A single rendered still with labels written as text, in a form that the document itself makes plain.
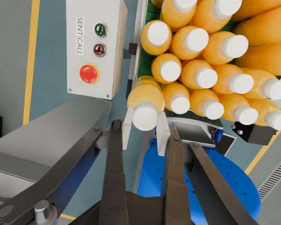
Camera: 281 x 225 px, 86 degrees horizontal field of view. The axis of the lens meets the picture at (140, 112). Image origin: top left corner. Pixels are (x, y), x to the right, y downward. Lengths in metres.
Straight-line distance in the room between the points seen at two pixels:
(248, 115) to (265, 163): 1.84
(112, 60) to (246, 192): 0.41
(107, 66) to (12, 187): 0.50
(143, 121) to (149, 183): 0.19
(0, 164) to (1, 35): 1.43
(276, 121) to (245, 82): 0.12
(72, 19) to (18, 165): 0.50
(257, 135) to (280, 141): 1.57
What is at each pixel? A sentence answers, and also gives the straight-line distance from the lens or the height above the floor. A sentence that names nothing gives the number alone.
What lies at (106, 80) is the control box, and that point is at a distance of 0.34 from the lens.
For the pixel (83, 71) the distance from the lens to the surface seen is 0.34.
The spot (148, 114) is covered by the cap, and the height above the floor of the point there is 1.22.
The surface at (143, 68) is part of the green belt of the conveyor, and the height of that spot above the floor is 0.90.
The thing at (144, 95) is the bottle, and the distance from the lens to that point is 0.25.
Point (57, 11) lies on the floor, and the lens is 1.65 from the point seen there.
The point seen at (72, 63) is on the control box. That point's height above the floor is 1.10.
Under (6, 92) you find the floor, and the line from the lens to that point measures 2.02.
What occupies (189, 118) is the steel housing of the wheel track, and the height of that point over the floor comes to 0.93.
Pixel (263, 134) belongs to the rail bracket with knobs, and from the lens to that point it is 0.59.
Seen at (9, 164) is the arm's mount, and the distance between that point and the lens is 0.67.
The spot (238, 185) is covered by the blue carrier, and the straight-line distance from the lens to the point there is 0.46.
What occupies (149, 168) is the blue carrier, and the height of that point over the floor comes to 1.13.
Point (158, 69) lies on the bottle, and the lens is 0.34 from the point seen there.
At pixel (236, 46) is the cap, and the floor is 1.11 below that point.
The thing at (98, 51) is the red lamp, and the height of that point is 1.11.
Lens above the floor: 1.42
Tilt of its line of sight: 70 degrees down
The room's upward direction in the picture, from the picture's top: 173 degrees counter-clockwise
